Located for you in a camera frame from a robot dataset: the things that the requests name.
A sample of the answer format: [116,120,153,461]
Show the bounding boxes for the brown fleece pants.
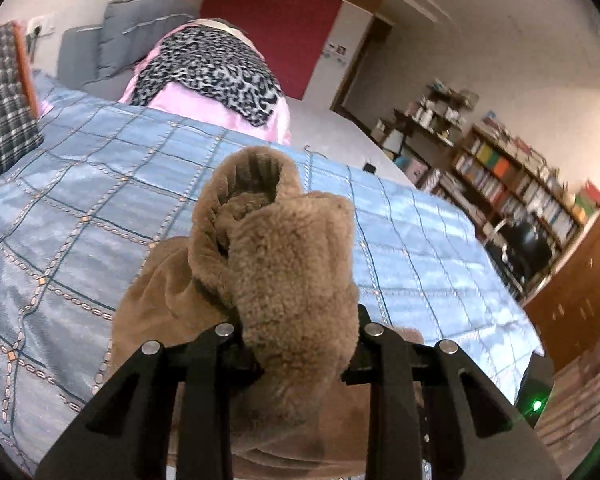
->
[107,145,426,478]

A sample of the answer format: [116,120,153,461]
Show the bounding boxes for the wooden wardrobe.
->
[524,215,600,370]

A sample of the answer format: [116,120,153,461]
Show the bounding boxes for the black chair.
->
[482,218,553,302]

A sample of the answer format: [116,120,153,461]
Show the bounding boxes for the wooden bookshelf with books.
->
[436,122,600,298]

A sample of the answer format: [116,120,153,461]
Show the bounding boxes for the blue checked quilt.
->
[0,73,541,474]

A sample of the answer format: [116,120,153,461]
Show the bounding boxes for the small wooden shelf desk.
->
[370,79,479,188]

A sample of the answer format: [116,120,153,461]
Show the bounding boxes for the plaid pillow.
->
[0,22,43,177]

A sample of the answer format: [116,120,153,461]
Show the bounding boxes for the pink blanket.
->
[120,18,291,145]

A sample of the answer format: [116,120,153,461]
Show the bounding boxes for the grey headboard cushion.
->
[56,0,198,101]

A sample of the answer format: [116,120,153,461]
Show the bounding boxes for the leopard print blanket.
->
[128,23,284,128]

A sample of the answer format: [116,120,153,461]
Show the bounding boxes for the white wall socket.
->
[27,13,56,37]

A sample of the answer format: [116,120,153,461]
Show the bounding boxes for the red wall panel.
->
[200,0,341,100]

